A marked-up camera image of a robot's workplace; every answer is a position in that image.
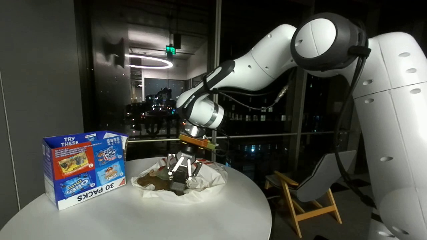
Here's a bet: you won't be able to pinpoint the brown and green plush toy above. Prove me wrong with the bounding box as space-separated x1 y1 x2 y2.
136 172 173 194

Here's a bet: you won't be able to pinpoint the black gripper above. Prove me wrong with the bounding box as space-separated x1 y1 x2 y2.
164 144 205 186

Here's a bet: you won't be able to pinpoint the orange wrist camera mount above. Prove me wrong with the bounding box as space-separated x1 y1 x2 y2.
178 134 220 152

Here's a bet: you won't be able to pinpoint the dark metal window post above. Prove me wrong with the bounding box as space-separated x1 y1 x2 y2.
212 0 224 164

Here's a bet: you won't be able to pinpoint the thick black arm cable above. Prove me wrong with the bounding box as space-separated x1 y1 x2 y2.
332 43 380 211

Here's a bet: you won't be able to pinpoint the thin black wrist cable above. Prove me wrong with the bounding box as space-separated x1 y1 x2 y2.
208 83 291 114

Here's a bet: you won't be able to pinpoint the grey felt block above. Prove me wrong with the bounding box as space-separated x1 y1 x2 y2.
169 167 188 198

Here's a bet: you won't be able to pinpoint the blue snack pack box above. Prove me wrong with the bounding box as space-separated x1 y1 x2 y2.
41 130 129 212

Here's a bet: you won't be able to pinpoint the green exit sign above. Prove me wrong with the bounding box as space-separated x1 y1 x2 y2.
164 43 178 58

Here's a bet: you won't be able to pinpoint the white and orange plastic bag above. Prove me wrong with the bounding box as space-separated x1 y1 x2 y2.
130 158 229 204

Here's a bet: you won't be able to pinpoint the white ring ceiling light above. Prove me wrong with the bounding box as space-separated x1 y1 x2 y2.
122 52 174 72

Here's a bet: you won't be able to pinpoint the round white pedestal table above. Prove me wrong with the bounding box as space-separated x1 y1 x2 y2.
0 155 273 240

